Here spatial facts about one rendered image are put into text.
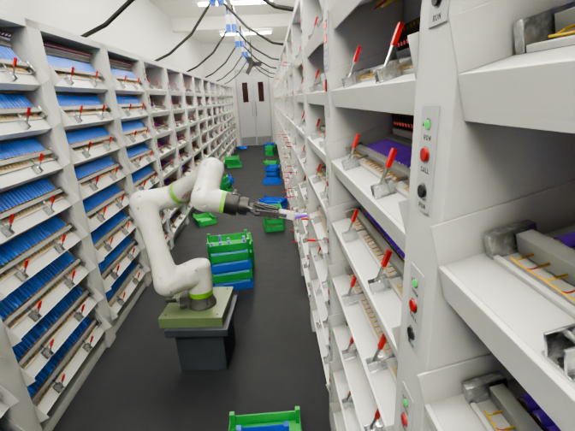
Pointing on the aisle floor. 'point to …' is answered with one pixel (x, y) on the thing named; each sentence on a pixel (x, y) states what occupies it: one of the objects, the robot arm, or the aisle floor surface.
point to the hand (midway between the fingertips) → (287, 214)
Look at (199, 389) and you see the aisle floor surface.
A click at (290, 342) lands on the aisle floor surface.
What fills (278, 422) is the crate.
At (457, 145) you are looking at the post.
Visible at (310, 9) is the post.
